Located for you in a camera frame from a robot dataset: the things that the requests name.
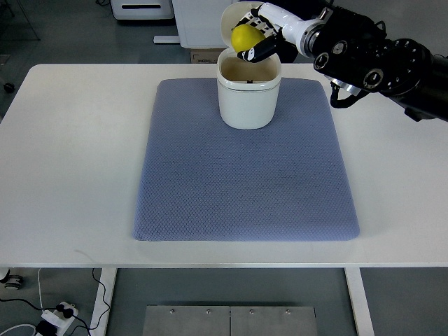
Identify blue textured mat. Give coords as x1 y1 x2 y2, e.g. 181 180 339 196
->
133 78 360 242

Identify white power strip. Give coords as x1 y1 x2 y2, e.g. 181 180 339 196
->
36 302 78 335

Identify right white table leg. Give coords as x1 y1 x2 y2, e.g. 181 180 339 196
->
344 267 375 336

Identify white floor cable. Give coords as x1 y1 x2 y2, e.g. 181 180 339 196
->
0 269 45 336

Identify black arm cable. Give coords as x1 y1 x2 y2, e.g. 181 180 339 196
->
328 82 365 109

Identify cardboard box behind table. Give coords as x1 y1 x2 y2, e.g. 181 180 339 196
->
190 48 223 64

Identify white trash bin with lid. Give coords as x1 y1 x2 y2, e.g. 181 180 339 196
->
217 1 281 130

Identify metal floor plate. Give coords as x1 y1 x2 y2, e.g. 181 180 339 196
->
143 305 318 335

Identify white cabinet behind table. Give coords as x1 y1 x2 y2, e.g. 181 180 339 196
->
153 0 232 49

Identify white appliance top left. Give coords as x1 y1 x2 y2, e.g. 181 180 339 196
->
110 0 174 20

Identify left white table leg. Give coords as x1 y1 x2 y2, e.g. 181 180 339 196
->
90 267 118 336

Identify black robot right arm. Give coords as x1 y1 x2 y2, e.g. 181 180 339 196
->
303 7 447 121

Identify white table leg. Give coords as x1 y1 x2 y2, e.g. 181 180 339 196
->
344 267 375 336
90 267 118 336

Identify yellow lemon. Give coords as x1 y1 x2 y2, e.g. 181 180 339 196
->
231 24 265 53

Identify black floor cable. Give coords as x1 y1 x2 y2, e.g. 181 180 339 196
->
0 268 111 336

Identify black caster wheel left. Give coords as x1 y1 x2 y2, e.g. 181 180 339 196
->
3 83 15 93

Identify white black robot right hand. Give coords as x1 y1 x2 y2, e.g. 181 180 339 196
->
232 3 323 63

